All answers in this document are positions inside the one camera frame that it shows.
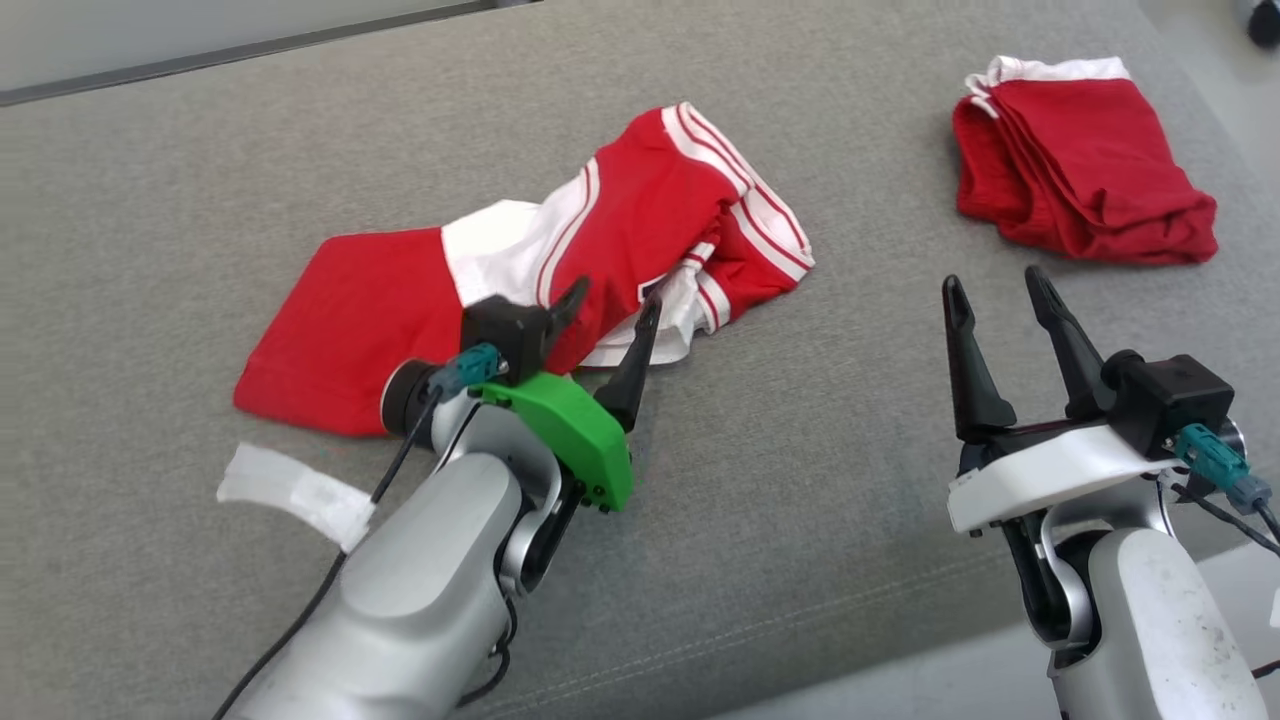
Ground red shorts white stripe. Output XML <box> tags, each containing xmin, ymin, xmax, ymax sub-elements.
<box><xmin>952</xmin><ymin>55</ymin><xmax>1219</xmax><ymax>266</ymax></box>

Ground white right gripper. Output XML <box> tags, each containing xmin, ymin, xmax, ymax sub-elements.
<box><xmin>942</xmin><ymin>265</ymin><xmax>1186</xmax><ymax>536</ymax></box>

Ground grey fabric sofa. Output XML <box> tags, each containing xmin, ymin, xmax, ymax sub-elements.
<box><xmin>0</xmin><ymin>0</ymin><xmax>1280</xmax><ymax>720</ymax></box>

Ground black cable teal plug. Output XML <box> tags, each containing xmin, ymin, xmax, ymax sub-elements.
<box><xmin>210</xmin><ymin>343</ymin><xmax>501</xmax><ymax>720</ymax></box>
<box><xmin>1165</xmin><ymin>425</ymin><xmax>1280</xmax><ymax>561</ymax></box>

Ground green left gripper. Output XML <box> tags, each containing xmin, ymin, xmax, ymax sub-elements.
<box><xmin>470</xmin><ymin>277</ymin><xmax>663</xmax><ymax>513</ymax></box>

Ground white fabric tape strip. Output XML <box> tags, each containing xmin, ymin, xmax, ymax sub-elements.
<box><xmin>217</xmin><ymin>443</ymin><xmax>376</xmax><ymax>551</ymax></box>

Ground black left cable teal plug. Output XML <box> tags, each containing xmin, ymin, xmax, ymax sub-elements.
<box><xmin>210</xmin><ymin>343</ymin><xmax>501</xmax><ymax>720</ymax></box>

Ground red white basketball jersey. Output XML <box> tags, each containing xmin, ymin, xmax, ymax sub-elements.
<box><xmin>233</xmin><ymin>102</ymin><xmax>816</xmax><ymax>438</ymax></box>

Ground black right cable teal plug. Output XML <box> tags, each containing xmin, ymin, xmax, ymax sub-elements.
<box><xmin>1165</xmin><ymin>425</ymin><xmax>1280</xmax><ymax>561</ymax></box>

